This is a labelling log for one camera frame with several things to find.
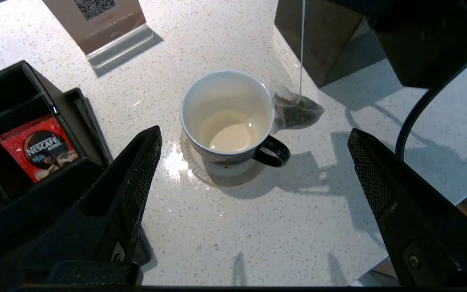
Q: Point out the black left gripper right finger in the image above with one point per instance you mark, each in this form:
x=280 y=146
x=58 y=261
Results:
x=428 y=235

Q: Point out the tea bag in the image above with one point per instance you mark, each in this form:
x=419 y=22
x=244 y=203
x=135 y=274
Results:
x=298 y=111

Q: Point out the QR code acrylic sign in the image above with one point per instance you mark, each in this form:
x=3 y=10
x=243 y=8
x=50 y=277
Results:
x=95 y=28

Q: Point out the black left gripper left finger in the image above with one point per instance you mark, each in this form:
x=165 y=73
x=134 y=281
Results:
x=108 y=227

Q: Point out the red coffee sachet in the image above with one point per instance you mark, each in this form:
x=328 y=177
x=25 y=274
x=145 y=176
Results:
x=39 y=150

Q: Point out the beige saucer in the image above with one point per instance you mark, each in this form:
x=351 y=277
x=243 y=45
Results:
x=201 y=174

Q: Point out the black tissue box white top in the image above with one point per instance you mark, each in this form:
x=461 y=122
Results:
x=322 y=40

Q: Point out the black compartment organizer box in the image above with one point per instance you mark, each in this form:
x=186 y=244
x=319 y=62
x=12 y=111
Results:
x=14 y=211

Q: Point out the black mug white inside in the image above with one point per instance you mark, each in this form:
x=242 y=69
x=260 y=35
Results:
x=201 y=101

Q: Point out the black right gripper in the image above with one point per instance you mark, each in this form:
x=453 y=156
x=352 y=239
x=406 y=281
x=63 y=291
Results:
x=428 y=40

